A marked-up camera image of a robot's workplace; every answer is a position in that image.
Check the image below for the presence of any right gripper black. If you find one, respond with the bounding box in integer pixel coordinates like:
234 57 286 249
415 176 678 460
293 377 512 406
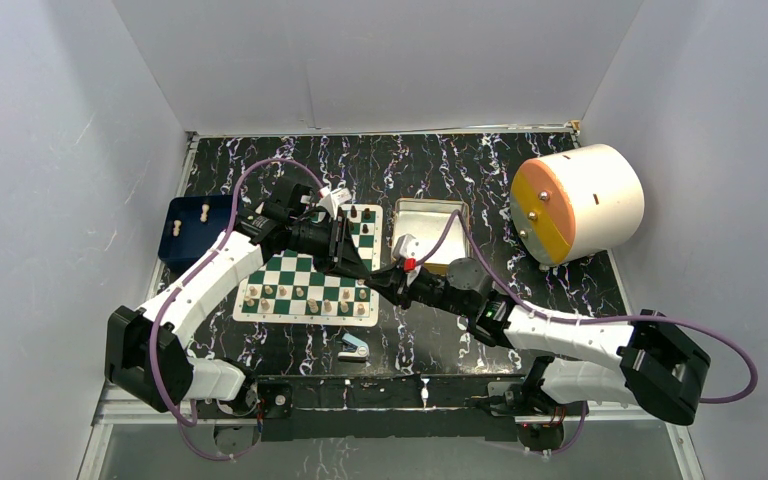
365 260 472 318

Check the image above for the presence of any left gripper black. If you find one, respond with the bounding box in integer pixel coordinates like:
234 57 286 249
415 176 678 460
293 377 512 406
288 217 371 282

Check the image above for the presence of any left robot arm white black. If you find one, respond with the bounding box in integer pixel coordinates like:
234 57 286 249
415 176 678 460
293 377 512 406
105 179 370 416

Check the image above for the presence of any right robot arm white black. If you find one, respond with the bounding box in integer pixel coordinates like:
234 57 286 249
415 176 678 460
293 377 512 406
365 258 710 426

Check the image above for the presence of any green white chess board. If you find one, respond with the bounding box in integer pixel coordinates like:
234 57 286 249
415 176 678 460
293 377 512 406
232 201 384 329

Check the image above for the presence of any gold rimmed metal tin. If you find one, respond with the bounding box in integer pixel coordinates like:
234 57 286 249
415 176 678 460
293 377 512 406
391 198 471 275

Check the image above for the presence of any light blue white stapler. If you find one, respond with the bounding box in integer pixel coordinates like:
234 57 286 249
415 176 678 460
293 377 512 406
338 333 369 363

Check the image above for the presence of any white cylinder orange yellow face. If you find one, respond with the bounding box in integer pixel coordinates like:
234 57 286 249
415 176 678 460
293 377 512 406
510 144 645 267

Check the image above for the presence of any dark blue tray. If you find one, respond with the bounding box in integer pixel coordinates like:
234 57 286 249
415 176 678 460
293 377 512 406
158 195 233 275

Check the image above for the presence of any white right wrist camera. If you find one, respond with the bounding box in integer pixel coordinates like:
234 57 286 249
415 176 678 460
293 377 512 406
392 234 419 272

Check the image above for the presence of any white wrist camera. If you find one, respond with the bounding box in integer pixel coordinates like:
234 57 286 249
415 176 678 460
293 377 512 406
317 187 352 218
392 234 419 272

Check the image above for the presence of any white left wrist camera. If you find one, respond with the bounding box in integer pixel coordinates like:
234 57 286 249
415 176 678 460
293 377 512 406
317 187 352 218

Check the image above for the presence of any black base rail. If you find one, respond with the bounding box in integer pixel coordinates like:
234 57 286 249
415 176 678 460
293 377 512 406
197 374 583 449

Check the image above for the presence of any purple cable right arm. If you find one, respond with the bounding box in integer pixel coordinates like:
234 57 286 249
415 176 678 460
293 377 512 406
413 210 760 456

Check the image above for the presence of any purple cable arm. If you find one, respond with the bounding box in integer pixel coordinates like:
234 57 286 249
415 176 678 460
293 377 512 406
413 210 760 456
148 157 326 463

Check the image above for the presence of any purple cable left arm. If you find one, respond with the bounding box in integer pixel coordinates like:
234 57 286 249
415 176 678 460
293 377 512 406
148 157 326 463

